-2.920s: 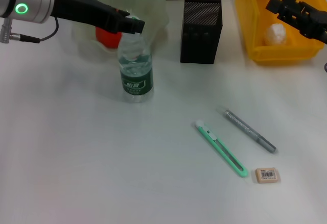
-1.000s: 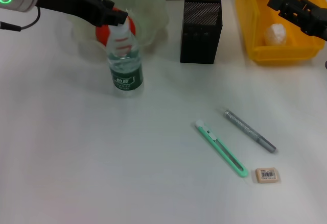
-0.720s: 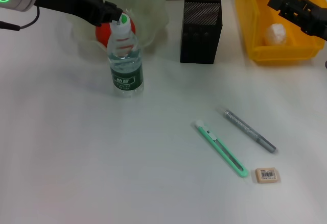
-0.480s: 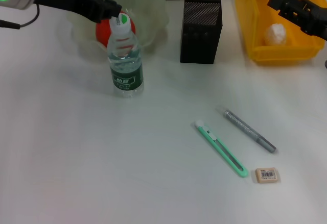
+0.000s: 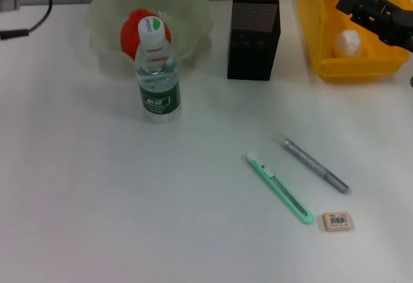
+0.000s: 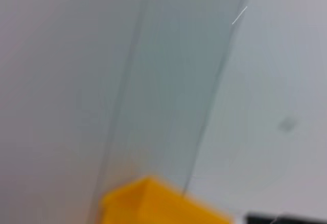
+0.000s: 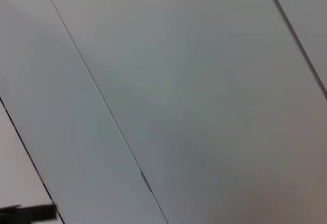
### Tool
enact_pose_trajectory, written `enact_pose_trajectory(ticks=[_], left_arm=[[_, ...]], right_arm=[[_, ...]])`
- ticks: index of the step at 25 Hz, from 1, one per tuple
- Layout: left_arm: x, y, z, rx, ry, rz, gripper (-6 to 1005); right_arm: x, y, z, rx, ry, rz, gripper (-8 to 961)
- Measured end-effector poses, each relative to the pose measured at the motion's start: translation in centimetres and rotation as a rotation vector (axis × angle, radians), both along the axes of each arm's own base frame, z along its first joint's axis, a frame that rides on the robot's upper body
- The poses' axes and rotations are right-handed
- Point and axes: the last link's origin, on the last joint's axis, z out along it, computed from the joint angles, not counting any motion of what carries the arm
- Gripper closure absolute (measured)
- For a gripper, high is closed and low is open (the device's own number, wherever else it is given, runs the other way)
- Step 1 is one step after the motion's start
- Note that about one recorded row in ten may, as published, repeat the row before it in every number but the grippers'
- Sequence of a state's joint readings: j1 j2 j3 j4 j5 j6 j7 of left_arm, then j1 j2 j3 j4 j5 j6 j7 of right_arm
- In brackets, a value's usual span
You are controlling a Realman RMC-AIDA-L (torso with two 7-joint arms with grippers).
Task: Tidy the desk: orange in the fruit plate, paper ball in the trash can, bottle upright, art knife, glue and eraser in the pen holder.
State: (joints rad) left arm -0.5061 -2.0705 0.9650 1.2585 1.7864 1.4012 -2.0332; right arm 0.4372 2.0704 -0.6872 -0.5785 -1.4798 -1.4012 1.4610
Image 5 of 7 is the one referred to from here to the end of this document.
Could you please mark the black mesh pen holder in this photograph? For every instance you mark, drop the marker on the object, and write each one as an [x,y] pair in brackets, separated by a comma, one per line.
[253,51]

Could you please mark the translucent green fruit bowl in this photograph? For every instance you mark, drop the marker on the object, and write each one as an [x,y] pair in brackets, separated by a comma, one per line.
[190,22]

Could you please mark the green utility knife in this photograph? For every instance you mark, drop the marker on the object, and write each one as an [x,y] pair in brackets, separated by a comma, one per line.
[280,189]

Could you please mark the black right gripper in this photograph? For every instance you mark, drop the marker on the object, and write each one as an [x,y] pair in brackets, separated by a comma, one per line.
[398,28]

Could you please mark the white paper ball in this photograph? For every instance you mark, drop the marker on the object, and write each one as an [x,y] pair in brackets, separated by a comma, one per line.
[348,44]

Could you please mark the yellow plastic bin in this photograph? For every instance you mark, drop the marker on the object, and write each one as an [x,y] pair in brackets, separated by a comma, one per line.
[355,67]

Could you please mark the red-orange fruit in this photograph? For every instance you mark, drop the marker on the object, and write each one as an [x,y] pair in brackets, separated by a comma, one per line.
[129,38]

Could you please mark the grey marker pen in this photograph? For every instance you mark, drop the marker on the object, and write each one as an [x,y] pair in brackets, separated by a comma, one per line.
[314,163]

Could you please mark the beige eraser with barcode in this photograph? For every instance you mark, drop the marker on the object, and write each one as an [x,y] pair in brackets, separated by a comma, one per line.
[337,221]

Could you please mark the clear water bottle green label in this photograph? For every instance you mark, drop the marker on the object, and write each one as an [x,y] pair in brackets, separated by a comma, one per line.
[159,93]

